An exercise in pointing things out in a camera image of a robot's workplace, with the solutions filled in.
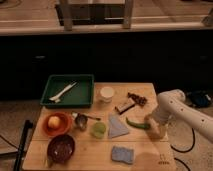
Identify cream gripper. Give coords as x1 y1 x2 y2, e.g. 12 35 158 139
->
144 115 167 139

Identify green pepper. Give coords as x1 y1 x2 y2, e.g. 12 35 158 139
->
126 117 151 130

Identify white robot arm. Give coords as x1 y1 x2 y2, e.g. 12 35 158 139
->
145 89 213 143

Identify green plastic cup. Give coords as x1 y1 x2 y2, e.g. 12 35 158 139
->
91 122 106 139

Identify white plastic cup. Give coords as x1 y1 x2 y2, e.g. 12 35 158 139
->
100 86 115 103

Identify blue triangular cloth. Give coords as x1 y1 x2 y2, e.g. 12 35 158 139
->
108 115 130 139

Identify blue sponge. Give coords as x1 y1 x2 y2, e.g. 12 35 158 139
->
111 146 134 164

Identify metal measuring spoon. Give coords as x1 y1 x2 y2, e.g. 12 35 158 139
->
71 112 100 131

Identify green plastic tray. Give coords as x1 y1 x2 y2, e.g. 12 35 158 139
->
40 74 94 108

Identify dark red bowl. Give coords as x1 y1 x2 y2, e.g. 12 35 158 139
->
47 134 75 164

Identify orange bowl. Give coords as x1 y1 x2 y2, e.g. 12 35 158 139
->
42 112 72 137

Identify yellow lemon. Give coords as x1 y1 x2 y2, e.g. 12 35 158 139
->
48 116 60 129

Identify white plastic utensil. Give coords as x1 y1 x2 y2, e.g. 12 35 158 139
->
49 82 77 103

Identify black stand bar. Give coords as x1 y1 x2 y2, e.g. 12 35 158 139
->
13 120 33 171

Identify black cable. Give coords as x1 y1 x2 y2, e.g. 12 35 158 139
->
170 128 198 171

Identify brown handled brush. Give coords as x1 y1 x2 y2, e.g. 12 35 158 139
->
115 92 148 114

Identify wooden frame legs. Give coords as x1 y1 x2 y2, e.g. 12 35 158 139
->
55 0 134 31

